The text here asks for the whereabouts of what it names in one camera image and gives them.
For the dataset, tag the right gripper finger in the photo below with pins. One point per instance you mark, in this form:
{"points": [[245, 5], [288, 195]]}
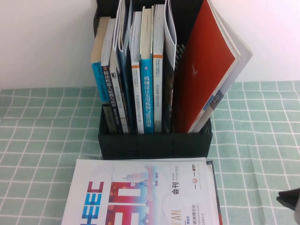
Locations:
{"points": [[287, 203], [290, 194]]}

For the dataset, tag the blue and white show catalogue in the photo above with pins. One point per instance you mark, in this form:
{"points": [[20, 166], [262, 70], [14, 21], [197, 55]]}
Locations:
{"points": [[140, 187]]}

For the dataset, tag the dark hardcover book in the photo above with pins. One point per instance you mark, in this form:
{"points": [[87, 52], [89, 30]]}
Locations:
{"points": [[219, 211]]}

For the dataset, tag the black plastic book holder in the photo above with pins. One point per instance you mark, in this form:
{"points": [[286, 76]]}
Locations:
{"points": [[154, 145]]}

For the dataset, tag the white spine orange band book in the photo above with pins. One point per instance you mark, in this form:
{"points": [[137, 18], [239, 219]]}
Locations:
{"points": [[137, 98], [158, 93]]}

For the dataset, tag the blue spine mechanical design book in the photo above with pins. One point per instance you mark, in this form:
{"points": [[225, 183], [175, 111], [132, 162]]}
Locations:
{"points": [[147, 98]]}

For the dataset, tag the small dark olive book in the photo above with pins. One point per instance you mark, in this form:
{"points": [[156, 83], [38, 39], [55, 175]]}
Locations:
{"points": [[108, 119]]}

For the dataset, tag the grey spine thin book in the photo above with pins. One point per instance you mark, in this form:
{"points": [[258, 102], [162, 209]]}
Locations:
{"points": [[117, 89]]}

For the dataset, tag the black spine book white title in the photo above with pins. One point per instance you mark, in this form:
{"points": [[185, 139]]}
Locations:
{"points": [[109, 84]]}

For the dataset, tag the cyan spine book tan pages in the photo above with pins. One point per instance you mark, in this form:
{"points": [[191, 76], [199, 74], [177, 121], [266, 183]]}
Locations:
{"points": [[99, 77]]}

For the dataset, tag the green checked tablecloth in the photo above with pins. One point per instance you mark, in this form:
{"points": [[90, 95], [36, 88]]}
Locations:
{"points": [[257, 140]]}

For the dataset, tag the dark cover magazine curled pages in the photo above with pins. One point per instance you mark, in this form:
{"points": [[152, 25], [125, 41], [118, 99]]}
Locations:
{"points": [[170, 35]]}

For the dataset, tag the blue cover soft magazine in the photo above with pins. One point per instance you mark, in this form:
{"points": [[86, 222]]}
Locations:
{"points": [[124, 65]]}

